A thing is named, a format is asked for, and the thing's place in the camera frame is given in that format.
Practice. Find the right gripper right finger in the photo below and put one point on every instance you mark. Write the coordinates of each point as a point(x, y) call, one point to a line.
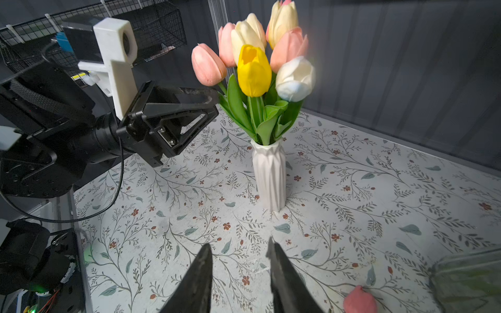
point(289, 291)

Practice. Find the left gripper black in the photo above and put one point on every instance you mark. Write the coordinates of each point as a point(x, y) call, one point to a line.
point(163, 121)

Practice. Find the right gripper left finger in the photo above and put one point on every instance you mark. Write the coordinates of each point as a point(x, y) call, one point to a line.
point(195, 289)

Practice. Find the dark pink tulip stem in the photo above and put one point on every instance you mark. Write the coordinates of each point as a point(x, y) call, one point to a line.
point(358, 301)

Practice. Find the white ribbed ceramic vase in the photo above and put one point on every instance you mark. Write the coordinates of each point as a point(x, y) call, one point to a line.
point(269, 164)

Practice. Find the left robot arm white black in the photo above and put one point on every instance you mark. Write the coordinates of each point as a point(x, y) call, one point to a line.
point(57, 136)

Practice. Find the tulip bouquet in vase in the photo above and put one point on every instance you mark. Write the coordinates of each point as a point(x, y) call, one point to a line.
point(263, 72)

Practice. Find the clear glass vase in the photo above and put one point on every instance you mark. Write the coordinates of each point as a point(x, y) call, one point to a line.
point(468, 281)

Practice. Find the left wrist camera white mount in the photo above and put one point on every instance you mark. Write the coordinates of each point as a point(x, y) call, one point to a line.
point(106, 48)

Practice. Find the black wire wall basket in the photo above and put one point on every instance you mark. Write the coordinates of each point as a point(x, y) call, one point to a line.
point(153, 29)

